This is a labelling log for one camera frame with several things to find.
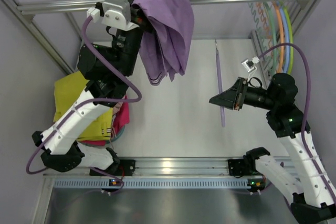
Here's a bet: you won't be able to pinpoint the purple clothes hanger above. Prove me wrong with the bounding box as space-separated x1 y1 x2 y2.
215 40 225 127

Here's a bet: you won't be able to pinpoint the purple trousers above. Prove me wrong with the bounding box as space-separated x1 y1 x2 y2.
133 0 195 86

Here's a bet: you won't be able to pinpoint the yellow trousers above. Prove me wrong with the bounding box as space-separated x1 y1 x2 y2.
53 71 113 141

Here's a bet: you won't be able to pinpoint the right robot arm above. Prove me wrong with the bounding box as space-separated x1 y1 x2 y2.
209 73 335 223

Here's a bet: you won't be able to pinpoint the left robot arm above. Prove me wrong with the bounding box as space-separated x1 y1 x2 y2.
32 0 153 175

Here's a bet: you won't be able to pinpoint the orange clothes hanger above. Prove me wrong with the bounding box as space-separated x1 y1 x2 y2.
267 0 286 73

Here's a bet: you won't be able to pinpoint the pink cloth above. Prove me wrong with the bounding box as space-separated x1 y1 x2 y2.
113 102 123 114

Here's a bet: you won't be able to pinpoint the magenta cloth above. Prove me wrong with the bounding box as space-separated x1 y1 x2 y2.
77 103 130 140

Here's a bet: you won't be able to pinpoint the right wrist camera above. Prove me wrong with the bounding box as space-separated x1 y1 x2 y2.
241 57 260 78

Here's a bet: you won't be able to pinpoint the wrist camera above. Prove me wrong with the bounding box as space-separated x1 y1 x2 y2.
87 0 139 31
241 57 260 78

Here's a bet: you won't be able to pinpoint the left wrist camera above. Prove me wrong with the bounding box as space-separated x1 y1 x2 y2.
87 0 139 31

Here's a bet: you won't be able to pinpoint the slotted cable duct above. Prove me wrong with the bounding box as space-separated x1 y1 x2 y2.
54 178 264 189

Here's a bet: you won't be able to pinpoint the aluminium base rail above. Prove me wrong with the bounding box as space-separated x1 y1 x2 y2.
43 156 323 180

